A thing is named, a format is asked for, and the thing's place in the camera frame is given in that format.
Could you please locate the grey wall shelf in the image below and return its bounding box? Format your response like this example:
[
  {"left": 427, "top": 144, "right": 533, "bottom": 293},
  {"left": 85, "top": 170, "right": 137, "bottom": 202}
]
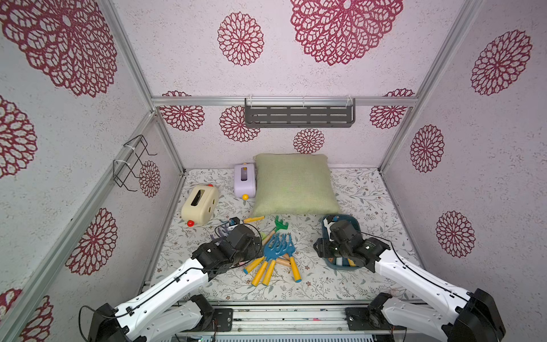
[{"left": 244, "top": 98, "right": 356, "bottom": 128}]

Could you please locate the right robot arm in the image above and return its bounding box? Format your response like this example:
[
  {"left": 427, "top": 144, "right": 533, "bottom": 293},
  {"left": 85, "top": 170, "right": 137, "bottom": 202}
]
[{"left": 313, "top": 215, "right": 507, "bottom": 341}]

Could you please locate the lilac tissue box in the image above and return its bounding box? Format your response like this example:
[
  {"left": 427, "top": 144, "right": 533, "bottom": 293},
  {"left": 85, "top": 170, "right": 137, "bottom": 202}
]
[{"left": 234, "top": 163, "right": 256, "bottom": 200}]

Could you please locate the teal storage box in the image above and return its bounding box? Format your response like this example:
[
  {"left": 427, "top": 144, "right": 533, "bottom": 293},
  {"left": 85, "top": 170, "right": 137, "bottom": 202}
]
[{"left": 321, "top": 215, "right": 360, "bottom": 271}]

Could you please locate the black wire rack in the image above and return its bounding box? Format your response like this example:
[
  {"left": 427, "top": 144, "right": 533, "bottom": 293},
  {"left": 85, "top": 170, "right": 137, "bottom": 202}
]
[{"left": 112, "top": 134, "right": 157, "bottom": 192}]

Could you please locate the green pillow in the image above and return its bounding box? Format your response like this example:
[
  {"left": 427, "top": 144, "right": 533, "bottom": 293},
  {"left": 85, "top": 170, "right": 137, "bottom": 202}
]
[{"left": 252, "top": 153, "right": 340, "bottom": 217}]

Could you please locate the floral table mat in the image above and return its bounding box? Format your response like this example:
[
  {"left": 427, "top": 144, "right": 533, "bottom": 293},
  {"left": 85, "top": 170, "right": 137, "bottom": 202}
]
[{"left": 144, "top": 167, "right": 422, "bottom": 302}]

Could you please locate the green rake wooden handle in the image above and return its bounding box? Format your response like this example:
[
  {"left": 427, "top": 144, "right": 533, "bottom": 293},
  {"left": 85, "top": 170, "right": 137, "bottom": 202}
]
[{"left": 262, "top": 216, "right": 289, "bottom": 246}]

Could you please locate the metal base rail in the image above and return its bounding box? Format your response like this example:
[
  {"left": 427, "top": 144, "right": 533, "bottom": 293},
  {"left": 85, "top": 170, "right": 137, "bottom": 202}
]
[{"left": 115, "top": 298, "right": 428, "bottom": 342}]

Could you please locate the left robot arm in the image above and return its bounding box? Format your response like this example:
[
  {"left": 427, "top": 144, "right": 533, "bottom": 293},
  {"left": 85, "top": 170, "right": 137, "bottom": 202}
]
[{"left": 81, "top": 224, "right": 262, "bottom": 341}]

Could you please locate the cream tissue box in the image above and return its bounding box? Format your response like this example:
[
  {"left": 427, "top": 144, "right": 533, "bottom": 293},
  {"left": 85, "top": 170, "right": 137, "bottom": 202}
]
[{"left": 181, "top": 185, "right": 219, "bottom": 227}]

